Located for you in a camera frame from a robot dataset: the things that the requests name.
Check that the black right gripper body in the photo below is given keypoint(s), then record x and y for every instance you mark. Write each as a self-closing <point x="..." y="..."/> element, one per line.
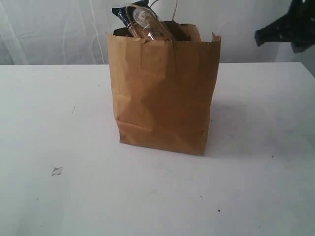
<point x="296" y="27"/>

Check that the spaghetti pasta packet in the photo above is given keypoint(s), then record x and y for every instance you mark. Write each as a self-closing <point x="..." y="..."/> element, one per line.
<point x="142" y="22"/>

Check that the small clear plastic scrap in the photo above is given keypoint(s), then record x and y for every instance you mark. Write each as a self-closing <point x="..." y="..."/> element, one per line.
<point x="57" y="171"/>

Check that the brown paper shopping bag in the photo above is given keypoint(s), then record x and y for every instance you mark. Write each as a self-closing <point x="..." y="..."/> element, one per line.
<point x="162" y="90"/>

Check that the white backdrop curtain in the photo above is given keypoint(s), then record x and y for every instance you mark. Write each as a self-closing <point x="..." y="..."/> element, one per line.
<point x="73" y="31"/>

